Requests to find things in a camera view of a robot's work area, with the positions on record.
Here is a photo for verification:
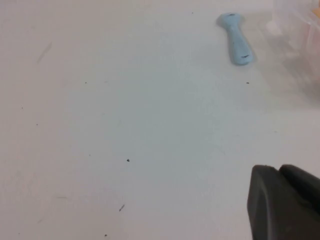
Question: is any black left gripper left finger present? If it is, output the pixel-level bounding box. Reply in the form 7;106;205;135
246;164;320;240

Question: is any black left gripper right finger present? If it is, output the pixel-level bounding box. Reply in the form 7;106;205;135
278;163;320;218

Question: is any clear plastic egg box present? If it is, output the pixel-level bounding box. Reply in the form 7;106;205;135
271;0;320;102

